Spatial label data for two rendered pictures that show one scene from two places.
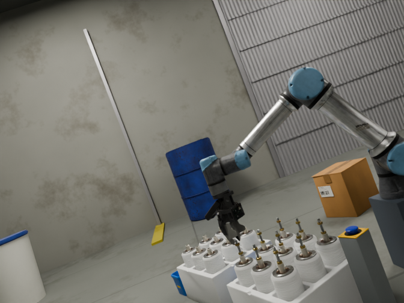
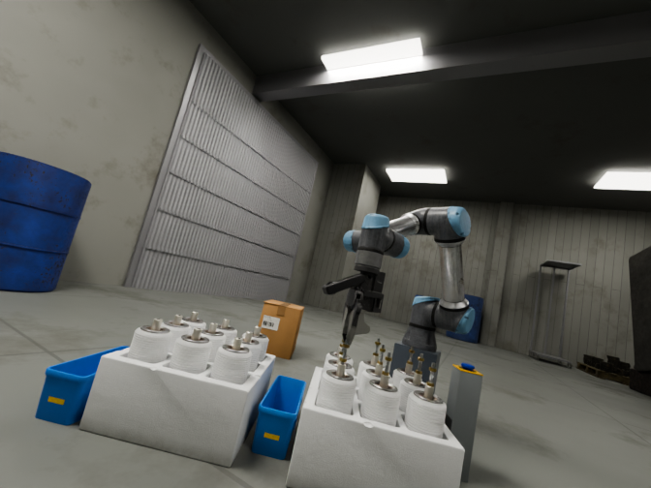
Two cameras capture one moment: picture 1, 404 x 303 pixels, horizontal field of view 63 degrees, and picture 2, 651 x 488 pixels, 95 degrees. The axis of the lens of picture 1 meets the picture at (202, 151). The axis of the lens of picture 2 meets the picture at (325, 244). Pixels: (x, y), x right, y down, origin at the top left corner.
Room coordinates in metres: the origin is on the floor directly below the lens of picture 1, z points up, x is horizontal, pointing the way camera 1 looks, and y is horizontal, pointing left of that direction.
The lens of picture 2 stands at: (0.96, 0.77, 0.47)
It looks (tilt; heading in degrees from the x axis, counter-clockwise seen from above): 8 degrees up; 304
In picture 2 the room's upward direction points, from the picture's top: 13 degrees clockwise
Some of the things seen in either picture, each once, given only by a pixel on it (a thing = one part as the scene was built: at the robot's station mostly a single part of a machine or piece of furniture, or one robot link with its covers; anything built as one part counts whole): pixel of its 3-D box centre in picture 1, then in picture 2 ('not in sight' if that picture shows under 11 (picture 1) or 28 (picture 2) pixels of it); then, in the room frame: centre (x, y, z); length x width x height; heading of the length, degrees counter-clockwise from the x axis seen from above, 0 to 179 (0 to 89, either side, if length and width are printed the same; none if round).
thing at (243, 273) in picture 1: (252, 283); (332, 411); (1.33, 0.00, 0.16); 0.10 x 0.10 x 0.18
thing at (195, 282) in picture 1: (227, 269); (198, 384); (1.75, 0.10, 0.09); 0.39 x 0.39 x 0.18; 31
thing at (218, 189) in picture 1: (219, 188); (367, 260); (1.32, -0.01, 0.57); 0.08 x 0.08 x 0.05
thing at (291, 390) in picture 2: not in sight; (281, 411); (1.53, -0.07, 0.06); 0.30 x 0.11 x 0.12; 120
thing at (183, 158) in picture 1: (199, 178); (24, 224); (3.93, 0.14, 0.44); 0.60 x 0.58 x 0.87; 6
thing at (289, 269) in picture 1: (282, 271); (427, 397); (1.12, -0.11, 0.25); 0.08 x 0.08 x 0.01
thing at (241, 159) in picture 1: (235, 162); (387, 243); (1.31, -0.11, 0.65); 0.11 x 0.11 x 0.08; 77
